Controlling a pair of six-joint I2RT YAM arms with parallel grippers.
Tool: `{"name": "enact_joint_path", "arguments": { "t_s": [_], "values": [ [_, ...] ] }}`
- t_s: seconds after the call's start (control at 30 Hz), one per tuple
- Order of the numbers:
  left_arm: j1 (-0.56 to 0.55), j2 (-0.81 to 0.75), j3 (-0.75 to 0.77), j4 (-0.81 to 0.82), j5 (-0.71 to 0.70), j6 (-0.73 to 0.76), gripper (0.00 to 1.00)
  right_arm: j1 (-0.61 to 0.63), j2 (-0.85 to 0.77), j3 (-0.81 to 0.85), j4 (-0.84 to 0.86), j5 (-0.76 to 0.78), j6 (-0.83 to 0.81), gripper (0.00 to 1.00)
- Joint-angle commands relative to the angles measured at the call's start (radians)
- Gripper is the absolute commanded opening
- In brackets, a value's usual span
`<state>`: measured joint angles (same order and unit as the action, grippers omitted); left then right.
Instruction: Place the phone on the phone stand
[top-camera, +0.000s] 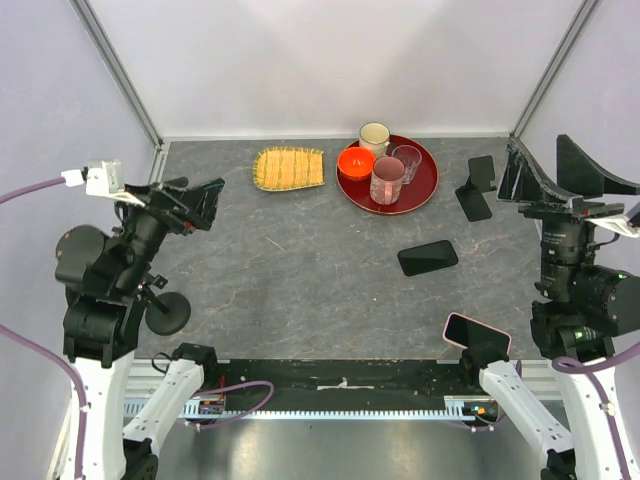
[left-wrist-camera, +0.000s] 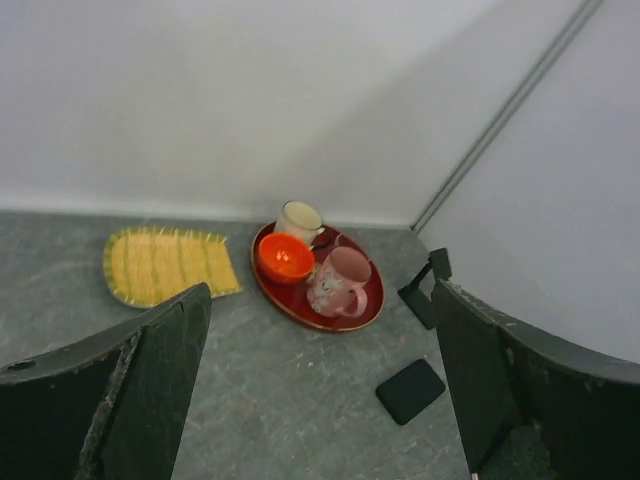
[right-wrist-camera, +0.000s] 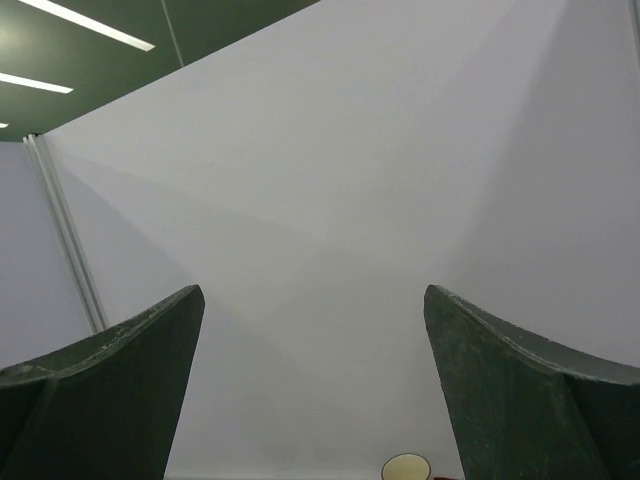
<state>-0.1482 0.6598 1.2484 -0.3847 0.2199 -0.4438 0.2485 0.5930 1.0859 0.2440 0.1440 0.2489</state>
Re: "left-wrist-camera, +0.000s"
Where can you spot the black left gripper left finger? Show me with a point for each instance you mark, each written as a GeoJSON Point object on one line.
{"type": "Point", "coordinates": [110, 406]}

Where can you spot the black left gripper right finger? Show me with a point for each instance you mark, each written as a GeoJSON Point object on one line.
{"type": "Point", "coordinates": [504, 373]}

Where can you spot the black smartphone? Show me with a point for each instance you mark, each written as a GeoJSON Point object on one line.
{"type": "Point", "coordinates": [410, 391]}

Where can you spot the black folding phone stand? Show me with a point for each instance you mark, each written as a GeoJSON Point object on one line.
{"type": "Point", "coordinates": [415, 298]}

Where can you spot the yellow woven bamboo mat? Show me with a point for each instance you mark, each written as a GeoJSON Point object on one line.
{"type": "Point", "coordinates": [144, 266]}

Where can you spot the red oval lacquer tray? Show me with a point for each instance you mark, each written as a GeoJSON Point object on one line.
{"type": "Point", "coordinates": [291, 299]}

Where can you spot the orange bowl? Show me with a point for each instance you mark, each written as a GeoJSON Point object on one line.
{"type": "Point", "coordinates": [284, 259]}

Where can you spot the pink patterned mug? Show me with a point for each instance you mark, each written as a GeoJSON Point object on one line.
{"type": "Point", "coordinates": [337, 287]}

